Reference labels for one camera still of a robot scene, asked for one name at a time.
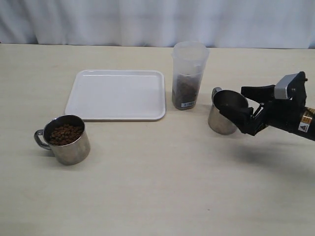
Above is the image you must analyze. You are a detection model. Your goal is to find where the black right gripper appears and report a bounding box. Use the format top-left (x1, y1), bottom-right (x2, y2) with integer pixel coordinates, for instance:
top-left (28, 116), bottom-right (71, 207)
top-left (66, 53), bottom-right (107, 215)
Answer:
top-left (219, 71), bottom-right (315, 141)

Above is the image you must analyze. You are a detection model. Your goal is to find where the steel mug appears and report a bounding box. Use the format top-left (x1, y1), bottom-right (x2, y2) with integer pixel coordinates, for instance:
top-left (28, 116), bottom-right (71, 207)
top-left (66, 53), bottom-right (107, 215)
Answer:
top-left (33, 115), bottom-right (91, 165)
top-left (208, 87), bottom-right (249, 135)

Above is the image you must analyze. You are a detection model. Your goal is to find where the translucent plastic container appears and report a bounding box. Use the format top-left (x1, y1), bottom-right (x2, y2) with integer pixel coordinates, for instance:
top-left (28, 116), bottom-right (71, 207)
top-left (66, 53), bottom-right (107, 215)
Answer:
top-left (172, 41), bottom-right (210, 110)

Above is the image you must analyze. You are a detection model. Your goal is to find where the white curtain backdrop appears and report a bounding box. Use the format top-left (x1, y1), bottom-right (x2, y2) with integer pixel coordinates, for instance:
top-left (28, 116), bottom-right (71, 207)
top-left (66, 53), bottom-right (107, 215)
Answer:
top-left (0, 0), bottom-right (315, 49)

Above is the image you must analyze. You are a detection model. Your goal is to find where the white plastic tray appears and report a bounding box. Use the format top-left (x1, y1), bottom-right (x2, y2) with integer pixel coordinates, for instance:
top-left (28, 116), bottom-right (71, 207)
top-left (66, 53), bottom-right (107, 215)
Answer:
top-left (64, 69), bottom-right (166, 121)

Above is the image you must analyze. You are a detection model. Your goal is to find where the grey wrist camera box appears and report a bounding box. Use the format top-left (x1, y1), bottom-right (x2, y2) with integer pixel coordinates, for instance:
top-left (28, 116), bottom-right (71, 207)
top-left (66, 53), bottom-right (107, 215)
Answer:
top-left (274, 73), bottom-right (297, 100)

